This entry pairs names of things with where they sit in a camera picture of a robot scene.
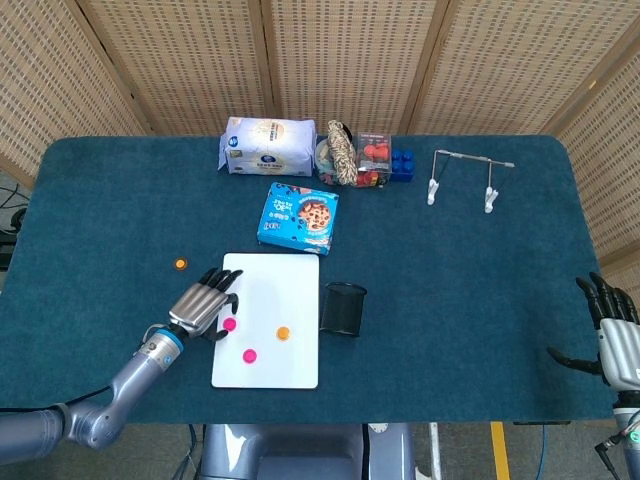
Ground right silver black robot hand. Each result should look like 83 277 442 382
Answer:
546 271 640 392

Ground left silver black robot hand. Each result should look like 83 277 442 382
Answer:
168 267 245 342

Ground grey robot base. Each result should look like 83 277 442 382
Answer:
198 423 417 480

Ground white rectangular board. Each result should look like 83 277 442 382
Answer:
210 252 320 390

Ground blue cookie box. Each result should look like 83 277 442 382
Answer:
256 181 340 257

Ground black mesh pen holder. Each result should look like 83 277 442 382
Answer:
318 280 369 340

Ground blue felt table cover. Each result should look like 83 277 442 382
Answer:
0 134 619 427

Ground white blue snack bag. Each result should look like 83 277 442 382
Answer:
217 116 318 178

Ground clear round jar of clips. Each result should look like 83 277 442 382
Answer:
314 137 342 186

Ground white table leg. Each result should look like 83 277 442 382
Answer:
427 422 443 480

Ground clear box of red pieces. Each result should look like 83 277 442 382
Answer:
354 131 394 190

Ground blue building block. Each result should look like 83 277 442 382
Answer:
389 148 418 183

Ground woven folding screen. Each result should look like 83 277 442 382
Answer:
0 0 640 281

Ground black plug cable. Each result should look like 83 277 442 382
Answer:
593 430 632 480

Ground blue cable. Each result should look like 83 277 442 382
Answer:
537 424 552 480

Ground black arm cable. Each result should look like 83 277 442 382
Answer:
0 384 112 415

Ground black floor cables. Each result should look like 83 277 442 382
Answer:
0 183 32 271

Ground braided rope bundle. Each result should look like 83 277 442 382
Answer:
326 119 360 188

